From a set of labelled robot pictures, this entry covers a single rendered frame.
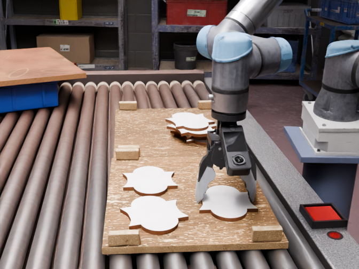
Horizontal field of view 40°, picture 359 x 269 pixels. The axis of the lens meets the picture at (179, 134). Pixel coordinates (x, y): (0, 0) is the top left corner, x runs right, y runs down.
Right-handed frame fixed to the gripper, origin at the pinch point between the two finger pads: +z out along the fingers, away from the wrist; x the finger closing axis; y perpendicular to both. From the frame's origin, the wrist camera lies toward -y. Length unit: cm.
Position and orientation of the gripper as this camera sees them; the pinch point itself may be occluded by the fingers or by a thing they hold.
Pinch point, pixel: (225, 202)
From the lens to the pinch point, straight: 107.2
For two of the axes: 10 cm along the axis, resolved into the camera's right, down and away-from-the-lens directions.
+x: -10.0, 0.2, -0.9
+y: -0.9, -3.5, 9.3
